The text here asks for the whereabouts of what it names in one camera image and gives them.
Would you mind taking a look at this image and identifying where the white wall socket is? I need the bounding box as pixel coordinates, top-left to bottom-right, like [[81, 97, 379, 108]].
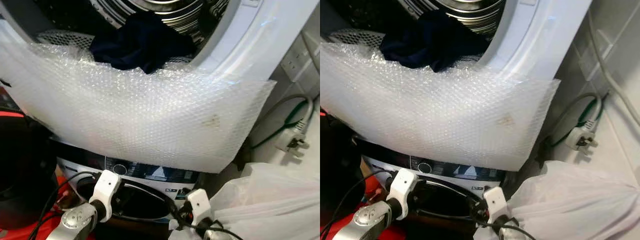
[[280, 47, 309, 76], [575, 31, 615, 68]]

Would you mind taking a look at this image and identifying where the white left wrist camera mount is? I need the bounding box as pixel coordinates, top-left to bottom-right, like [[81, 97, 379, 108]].
[[89, 170, 122, 209], [386, 168, 420, 206]]

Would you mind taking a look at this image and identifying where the white power plug with cable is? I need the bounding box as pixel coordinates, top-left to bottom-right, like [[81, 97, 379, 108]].
[[542, 92, 602, 151], [257, 94, 315, 157]]

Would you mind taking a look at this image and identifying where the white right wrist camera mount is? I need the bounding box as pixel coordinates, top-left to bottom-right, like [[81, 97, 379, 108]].
[[482, 186, 512, 223], [186, 188, 214, 226]]

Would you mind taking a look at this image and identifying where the clear bubble wrap sheet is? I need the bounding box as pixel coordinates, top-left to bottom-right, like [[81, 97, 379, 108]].
[[0, 41, 277, 174], [320, 42, 561, 172]]

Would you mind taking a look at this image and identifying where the white plastic bag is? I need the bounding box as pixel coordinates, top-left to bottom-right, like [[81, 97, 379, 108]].
[[472, 160, 640, 240], [167, 161, 320, 240]]

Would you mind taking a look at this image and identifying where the green cable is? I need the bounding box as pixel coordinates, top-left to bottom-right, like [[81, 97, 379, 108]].
[[547, 97, 607, 148], [250, 100, 314, 151]]

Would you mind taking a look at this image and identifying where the white lower washing machine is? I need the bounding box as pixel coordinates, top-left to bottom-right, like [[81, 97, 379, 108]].
[[52, 137, 246, 238], [357, 135, 518, 236]]

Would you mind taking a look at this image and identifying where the grey wall cable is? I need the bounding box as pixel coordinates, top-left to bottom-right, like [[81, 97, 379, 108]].
[[586, 10, 640, 126]]

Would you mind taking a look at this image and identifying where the white upper washing machine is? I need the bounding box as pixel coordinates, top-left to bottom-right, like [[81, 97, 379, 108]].
[[0, 0, 320, 83], [320, 0, 594, 83]]

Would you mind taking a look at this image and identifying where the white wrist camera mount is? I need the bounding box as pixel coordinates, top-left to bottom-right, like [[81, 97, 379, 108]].
[[89, 170, 122, 209], [482, 186, 512, 223], [186, 188, 214, 226], [386, 168, 420, 206]]

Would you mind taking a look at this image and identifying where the white washing machine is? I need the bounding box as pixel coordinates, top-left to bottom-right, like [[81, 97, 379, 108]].
[[0, 0, 320, 83], [52, 137, 246, 238], [320, 0, 594, 83], [357, 135, 518, 236]]

